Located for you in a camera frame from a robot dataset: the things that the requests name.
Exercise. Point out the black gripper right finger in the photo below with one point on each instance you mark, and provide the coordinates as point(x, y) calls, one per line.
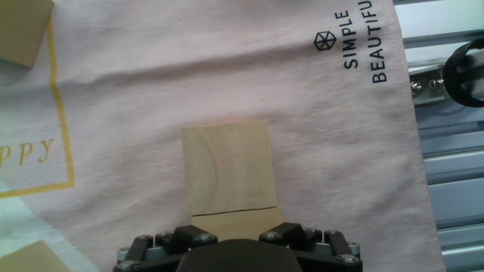
point(302, 236)

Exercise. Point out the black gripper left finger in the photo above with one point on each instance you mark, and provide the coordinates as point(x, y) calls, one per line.
point(170, 240)

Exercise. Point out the marble pattern table cloth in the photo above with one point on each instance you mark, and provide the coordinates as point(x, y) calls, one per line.
point(264, 75)

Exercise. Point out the light wooden cube block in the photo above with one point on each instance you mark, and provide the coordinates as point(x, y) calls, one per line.
point(238, 223)
point(30, 260)
point(22, 30)
point(228, 168)

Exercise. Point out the silver camera mount bracket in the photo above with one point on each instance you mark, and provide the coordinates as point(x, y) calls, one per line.
point(427, 86)

